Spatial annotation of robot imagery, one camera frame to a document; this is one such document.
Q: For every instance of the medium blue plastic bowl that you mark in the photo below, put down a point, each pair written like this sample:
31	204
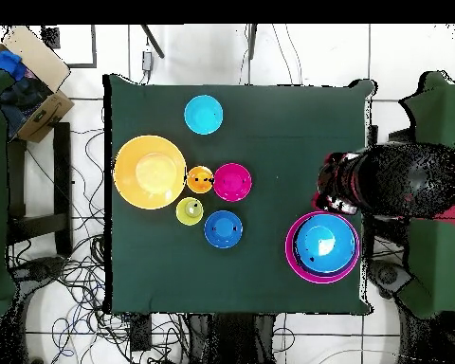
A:
326	242

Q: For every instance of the large pink plastic bowl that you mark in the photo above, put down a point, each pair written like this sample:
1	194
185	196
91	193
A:
292	261

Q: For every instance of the small red plastic bowl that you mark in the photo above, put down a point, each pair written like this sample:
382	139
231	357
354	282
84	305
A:
232	182

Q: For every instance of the small dark blue bowl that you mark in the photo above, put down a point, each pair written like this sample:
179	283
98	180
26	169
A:
223	229

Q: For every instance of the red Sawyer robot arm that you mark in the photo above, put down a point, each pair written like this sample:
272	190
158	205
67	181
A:
402	182

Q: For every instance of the orange plastic cup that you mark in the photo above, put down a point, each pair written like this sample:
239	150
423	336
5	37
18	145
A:
199	185

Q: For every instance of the small light blue bowl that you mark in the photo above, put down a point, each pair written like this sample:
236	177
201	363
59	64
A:
204	113

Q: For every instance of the yellow plastic cup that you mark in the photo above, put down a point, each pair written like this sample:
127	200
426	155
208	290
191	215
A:
185	214

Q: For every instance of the black tripod leg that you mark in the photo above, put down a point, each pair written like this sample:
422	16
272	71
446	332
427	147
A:
153	41
252	40

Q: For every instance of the large orange plastic bowl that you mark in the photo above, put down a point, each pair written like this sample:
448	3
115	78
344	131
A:
148	174

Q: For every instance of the dark green tablecloth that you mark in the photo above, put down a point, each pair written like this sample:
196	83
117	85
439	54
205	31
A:
155	265

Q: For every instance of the grey power adapter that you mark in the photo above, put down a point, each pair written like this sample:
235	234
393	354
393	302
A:
147	60

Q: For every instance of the black power strip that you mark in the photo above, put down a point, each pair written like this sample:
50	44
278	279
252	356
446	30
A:
141	333

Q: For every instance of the dark fabric bundle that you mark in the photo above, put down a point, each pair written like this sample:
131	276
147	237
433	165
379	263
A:
22	98

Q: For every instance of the cardboard box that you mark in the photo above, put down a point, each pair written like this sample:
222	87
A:
34	53

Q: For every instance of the bright blue cloth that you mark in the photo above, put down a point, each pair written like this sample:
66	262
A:
3	62

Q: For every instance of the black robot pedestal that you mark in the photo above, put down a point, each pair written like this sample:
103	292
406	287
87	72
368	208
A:
231	337

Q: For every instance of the black metal frame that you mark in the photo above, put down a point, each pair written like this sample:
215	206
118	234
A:
62	170

